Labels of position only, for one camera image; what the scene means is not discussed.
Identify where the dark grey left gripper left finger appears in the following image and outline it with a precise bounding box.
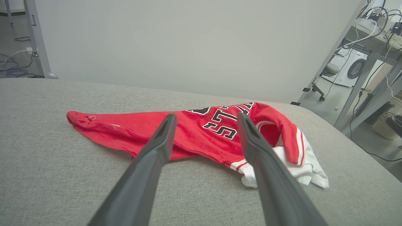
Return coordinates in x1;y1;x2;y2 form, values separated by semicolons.
88;114;177;226

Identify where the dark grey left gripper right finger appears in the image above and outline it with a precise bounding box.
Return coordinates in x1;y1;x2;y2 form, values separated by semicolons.
237;112;327;226

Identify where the red and white jersey garment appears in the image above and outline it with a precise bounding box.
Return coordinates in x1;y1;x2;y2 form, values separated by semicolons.
66;102;329;189

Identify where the beige plastic laundry basket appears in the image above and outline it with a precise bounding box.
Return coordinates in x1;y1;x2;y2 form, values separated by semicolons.
372;112;401;140

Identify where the white washing machine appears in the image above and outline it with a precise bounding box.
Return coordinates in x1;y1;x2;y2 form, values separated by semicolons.
321;47;368;88

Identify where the grey office chair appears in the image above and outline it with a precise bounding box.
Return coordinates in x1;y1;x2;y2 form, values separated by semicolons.
311;62;341;101

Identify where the white partition panel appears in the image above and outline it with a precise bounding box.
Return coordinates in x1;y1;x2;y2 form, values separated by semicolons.
24;0;366;104

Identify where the grey cluttered desk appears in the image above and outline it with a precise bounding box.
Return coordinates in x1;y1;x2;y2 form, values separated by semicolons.
333;16;402;135

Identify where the long black floor cable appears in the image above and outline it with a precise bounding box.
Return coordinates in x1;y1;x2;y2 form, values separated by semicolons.
348;91;402;162

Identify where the blue floor cable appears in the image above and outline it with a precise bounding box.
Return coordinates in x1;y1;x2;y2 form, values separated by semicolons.
6;68;29;78

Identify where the white cable on desk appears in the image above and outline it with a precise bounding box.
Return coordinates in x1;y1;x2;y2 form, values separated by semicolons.
342;19;378;49

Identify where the white floor cable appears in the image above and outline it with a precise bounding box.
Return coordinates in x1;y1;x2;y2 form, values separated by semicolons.
0;50;28;67

